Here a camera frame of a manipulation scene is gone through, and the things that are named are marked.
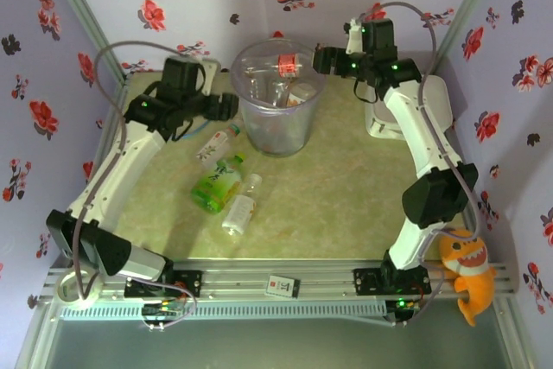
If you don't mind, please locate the white printed label package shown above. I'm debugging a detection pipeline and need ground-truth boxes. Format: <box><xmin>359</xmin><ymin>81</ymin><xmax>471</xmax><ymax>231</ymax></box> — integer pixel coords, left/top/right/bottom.
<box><xmin>286</xmin><ymin>82</ymin><xmax>317</xmax><ymax>110</ymax></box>

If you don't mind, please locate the red label Coke bottle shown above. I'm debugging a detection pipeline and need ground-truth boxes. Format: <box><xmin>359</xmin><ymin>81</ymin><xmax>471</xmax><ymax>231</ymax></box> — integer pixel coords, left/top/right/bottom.
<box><xmin>277</xmin><ymin>53</ymin><xmax>300</xmax><ymax>80</ymax></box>

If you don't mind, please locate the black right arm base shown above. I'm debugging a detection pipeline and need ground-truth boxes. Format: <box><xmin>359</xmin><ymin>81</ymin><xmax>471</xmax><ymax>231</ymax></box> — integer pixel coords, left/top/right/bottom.
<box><xmin>353</xmin><ymin>265</ymin><xmax>432</xmax><ymax>297</ymax></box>

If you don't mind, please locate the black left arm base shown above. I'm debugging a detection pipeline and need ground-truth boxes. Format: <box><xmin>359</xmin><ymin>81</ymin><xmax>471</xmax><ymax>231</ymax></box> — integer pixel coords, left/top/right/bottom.
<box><xmin>124</xmin><ymin>268</ymin><xmax>205</xmax><ymax>299</ymax></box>

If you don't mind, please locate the clear plastic bin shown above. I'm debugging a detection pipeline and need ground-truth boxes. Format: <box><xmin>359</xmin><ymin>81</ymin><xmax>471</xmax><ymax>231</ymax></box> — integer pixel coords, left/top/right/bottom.
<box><xmin>230</xmin><ymin>38</ymin><xmax>327</xmax><ymax>158</ymax></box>

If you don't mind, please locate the green cap tea bottle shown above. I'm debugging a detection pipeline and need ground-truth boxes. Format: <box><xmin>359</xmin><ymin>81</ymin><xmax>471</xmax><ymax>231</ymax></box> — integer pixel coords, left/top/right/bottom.
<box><xmin>195</xmin><ymin>123</ymin><xmax>244</xmax><ymax>169</ymax></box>

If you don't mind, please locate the green label tea bottle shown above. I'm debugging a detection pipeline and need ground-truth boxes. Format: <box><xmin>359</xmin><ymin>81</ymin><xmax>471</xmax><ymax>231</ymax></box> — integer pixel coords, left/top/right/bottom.
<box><xmin>190</xmin><ymin>152</ymin><xmax>248</xmax><ymax>215</ymax></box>

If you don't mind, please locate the empty clear bottle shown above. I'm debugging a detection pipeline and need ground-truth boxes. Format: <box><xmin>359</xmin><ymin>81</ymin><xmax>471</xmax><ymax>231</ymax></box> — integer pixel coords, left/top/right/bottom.
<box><xmin>245</xmin><ymin>65</ymin><xmax>284</xmax><ymax>107</ymax></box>

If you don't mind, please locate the small clear plastic bottle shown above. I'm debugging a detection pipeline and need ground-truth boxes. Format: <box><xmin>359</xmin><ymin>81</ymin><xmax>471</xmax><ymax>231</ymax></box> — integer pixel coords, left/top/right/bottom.
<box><xmin>221</xmin><ymin>173</ymin><xmax>264</xmax><ymax>236</ymax></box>

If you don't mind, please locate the left controller board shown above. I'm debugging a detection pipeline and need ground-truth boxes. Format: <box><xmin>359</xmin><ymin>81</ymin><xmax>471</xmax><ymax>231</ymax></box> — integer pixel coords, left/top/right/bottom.
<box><xmin>141</xmin><ymin>298</ymin><xmax>185</xmax><ymax>329</ymax></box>

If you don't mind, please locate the controller board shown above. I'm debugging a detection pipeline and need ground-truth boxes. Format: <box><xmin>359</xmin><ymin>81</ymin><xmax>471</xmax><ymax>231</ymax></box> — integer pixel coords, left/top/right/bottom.
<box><xmin>141</xmin><ymin>298</ymin><xmax>185</xmax><ymax>329</ymax></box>
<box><xmin>385</xmin><ymin>296</ymin><xmax>423</xmax><ymax>325</ymax></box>

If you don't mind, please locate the small white tag card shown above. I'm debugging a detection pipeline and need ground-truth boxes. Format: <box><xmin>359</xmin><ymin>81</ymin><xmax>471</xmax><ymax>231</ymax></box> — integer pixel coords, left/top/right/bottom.
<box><xmin>264</xmin><ymin>274</ymin><xmax>302</xmax><ymax>300</ymax></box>

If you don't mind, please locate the white tape roll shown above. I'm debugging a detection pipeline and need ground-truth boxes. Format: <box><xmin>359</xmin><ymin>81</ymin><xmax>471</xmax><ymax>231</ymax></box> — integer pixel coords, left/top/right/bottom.
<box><xmin>55</xmin><ymin>270</ymin><xmax>105</xmax><ymax>310</ymax></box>

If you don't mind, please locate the orange shark plush toy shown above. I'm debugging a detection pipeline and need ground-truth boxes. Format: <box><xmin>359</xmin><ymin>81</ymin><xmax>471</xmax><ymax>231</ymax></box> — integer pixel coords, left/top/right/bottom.
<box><xmin>437</xmin><ymin>227</ymin><xmax>499</xmax><ymax>328</ymax></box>

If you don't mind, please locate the right controller board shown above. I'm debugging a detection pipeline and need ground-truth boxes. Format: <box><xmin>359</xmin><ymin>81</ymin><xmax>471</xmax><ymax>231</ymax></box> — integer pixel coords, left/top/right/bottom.
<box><xmin>385</xmin><ymin>296</ymin><xmax>423</xmax><ymax>325</ymax></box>

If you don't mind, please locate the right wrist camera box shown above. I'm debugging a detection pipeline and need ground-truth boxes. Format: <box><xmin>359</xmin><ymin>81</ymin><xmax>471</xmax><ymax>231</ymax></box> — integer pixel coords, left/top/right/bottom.
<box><xmin>344</xmin><ymin>17</ymin><xmax>397</xmax><ymax>57</ymax></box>

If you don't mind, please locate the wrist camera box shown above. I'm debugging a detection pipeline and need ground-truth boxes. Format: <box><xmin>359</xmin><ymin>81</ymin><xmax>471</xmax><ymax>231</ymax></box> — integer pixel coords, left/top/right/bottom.
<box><xmin>344</xmin><ymin>17</ymin><xmax>397</xmax><ymax>57</ymax></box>
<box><xmin>162</xmin><ymin>56</ymin><xmax>220</xmax><ymax>97</ymax></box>

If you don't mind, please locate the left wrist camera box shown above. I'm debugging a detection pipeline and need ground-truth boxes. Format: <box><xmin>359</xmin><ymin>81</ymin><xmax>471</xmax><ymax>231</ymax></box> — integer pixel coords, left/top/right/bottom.
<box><xmin>162</xmin><ymin>56</ymin><xmax>220</xmax><ymax>97</ymax></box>

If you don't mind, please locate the grey right arm cable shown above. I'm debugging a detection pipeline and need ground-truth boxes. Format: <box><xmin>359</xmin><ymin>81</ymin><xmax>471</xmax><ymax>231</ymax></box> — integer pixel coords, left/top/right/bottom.
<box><xmin>360</xmin><ymin>0</ymin><xmax>483</xmax><ymax>322</ymax></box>

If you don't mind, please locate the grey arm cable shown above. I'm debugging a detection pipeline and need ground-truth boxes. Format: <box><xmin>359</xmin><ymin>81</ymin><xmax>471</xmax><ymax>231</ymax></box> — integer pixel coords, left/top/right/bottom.
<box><xmin>71</xmin><ymin>40</ymin><xmax>204</xmax><ymax>302</ymax></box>
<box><xmin>360</xmin><ymin>0</ymin><xmax>483</xmax><ymax>322</ymax></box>

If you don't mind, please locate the grey left arm cable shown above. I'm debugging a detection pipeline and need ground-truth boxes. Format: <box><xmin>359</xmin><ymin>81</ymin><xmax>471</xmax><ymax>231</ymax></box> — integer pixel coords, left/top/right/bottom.
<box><xmin>71</xmin><ymin>40</ymin><xmax>204</xmax><ymax>302</ymax></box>

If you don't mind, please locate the aluminium frame post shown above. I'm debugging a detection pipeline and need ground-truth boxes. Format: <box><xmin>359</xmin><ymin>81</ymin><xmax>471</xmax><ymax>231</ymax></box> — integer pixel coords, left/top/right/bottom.
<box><xmin>430</xmin><ymin>0</ymin><xmax>507</xmax><ymax>79</ymax></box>
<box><xmin>41</xmin><ymin>0</ymin><xmax>129</xmax><ymax>85</ymax></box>

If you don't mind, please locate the aluminium mounting rail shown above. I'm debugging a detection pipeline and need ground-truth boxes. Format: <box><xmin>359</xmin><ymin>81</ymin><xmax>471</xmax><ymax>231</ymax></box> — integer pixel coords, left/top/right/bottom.
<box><xmin>41</xmin><ymin>261</ymin><xmax>518</xmax><ymax>304</ymax></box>

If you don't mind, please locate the white slotted cable duct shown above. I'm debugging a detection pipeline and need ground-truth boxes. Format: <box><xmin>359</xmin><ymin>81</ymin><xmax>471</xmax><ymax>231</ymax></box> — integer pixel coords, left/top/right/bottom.
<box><xmin>59</xmin><ymin>302</ymin><xmax>386</xmax><ymax>319</ymax></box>

